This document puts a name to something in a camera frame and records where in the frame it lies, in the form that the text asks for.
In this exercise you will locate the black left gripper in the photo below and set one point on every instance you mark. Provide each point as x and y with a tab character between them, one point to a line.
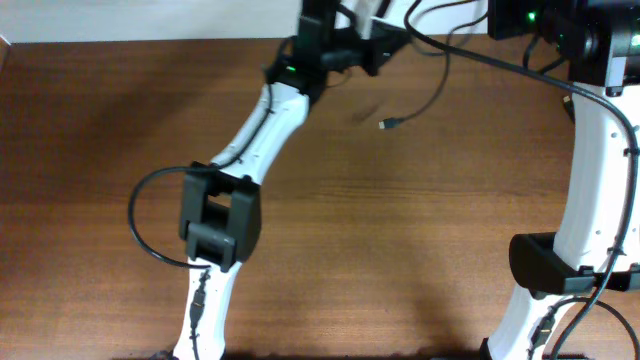
385	45

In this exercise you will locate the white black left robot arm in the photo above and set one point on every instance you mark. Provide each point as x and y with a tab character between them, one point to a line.
220	217

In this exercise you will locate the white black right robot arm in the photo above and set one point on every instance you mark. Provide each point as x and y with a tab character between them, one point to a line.
597	244

